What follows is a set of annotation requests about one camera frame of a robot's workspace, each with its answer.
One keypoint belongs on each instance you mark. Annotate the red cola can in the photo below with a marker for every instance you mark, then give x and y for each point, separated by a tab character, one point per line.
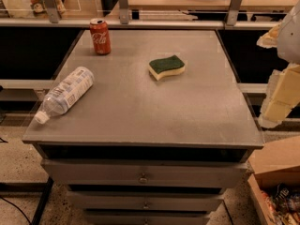
100	36

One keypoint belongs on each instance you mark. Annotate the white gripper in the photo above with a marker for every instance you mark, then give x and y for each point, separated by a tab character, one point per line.
291	39

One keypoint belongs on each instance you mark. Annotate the metal railing with posts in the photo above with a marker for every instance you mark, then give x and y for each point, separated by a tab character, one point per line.
198	14

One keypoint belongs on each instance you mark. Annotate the green and yellow sponge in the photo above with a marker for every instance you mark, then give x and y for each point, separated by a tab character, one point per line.
165	67

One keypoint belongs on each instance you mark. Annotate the clear plastic water bottle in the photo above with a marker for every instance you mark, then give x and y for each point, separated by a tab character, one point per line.
65	94

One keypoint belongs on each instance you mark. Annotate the cardboard box with snacks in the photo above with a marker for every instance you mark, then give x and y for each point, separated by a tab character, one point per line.
278	162

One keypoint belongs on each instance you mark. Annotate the grey drawer cabinet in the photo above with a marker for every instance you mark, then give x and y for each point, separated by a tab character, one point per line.
137	151

